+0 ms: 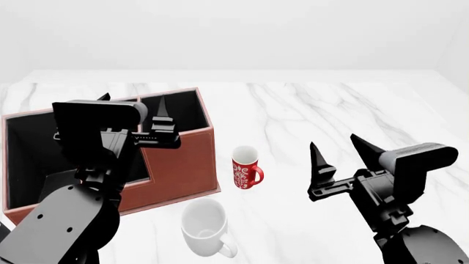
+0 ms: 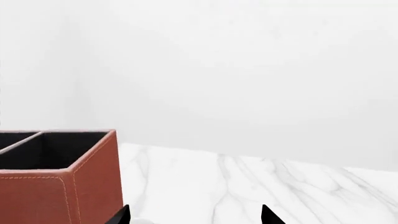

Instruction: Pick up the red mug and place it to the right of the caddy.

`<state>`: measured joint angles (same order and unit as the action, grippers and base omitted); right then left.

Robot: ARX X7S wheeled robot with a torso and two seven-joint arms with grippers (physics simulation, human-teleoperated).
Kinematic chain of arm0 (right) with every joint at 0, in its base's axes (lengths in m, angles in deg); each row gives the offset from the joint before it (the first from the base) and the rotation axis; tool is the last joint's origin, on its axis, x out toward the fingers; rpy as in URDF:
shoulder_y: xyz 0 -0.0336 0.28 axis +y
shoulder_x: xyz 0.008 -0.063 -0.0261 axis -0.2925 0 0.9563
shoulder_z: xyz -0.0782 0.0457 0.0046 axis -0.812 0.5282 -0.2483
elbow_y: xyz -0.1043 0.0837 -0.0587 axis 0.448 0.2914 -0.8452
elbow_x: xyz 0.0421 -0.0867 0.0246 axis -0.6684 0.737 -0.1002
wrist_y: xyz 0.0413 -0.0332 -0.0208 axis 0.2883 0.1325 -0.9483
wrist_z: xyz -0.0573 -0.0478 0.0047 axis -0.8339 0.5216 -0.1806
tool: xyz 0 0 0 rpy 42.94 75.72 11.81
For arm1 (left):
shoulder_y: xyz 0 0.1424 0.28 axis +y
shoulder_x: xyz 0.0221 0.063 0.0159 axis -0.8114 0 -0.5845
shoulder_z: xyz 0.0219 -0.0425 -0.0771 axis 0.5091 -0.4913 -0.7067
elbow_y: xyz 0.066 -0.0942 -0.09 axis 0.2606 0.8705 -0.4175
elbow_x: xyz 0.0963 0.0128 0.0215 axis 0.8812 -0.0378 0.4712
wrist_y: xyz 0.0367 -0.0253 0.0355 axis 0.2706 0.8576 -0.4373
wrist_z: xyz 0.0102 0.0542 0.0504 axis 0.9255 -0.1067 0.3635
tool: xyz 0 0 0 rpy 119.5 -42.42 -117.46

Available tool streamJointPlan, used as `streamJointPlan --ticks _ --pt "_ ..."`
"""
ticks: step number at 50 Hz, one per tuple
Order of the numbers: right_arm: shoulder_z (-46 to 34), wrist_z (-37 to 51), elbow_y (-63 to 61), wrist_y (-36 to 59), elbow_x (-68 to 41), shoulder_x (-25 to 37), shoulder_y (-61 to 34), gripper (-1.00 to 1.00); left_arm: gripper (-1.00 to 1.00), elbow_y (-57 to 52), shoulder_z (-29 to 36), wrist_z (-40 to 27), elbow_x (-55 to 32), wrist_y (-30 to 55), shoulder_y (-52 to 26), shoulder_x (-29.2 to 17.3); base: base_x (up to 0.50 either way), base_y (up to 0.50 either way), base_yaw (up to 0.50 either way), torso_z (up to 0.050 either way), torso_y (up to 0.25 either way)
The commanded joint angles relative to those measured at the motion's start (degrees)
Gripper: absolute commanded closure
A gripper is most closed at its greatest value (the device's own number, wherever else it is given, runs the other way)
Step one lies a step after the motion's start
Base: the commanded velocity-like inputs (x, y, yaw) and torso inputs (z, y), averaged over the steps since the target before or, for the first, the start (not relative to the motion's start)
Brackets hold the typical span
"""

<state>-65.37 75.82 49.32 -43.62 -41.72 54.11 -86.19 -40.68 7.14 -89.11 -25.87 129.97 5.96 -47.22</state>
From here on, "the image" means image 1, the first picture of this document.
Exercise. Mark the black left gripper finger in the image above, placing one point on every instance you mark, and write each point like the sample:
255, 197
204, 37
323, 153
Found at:
162, 121
105, 97

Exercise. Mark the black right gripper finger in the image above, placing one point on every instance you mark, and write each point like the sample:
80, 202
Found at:
319, 167
368, 151

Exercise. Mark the red-brown leather caddy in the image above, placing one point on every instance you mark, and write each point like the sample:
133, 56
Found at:
176, 165

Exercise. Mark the red patterned mug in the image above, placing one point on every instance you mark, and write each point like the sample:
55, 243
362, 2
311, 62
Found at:
243, 171

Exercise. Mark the white ceramic mug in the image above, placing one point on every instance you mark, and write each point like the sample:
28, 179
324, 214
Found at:
205, 225

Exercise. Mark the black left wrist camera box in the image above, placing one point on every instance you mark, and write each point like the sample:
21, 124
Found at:
95, 115

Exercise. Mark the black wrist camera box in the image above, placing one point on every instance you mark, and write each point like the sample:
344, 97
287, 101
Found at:
417, 167
95, 115

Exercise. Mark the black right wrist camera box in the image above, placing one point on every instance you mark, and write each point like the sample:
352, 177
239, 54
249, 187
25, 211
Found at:
417, 167

